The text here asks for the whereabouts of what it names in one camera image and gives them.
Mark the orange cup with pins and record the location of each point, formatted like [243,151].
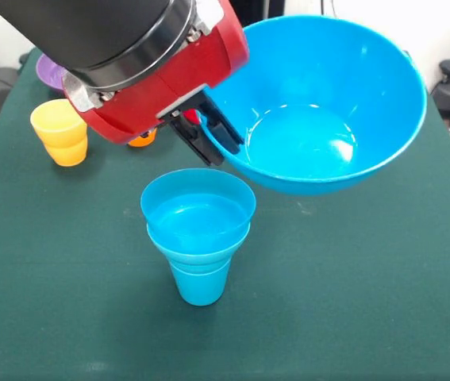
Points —
[143,141]

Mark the purple bowl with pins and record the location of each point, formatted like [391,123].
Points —
[50,75]

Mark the yellow cup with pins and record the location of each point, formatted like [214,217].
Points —
[64,139]

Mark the large blue bowl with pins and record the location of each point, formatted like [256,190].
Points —
[328,99]

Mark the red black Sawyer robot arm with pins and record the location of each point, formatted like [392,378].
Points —
[89,31]

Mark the dark green tablecloth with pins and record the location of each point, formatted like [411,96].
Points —
[89,297]

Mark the shallow blue bowl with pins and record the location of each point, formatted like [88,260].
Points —
[198,214]

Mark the blue cup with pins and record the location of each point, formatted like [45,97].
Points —
[202,287]

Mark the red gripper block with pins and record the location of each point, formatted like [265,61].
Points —
[169,87]

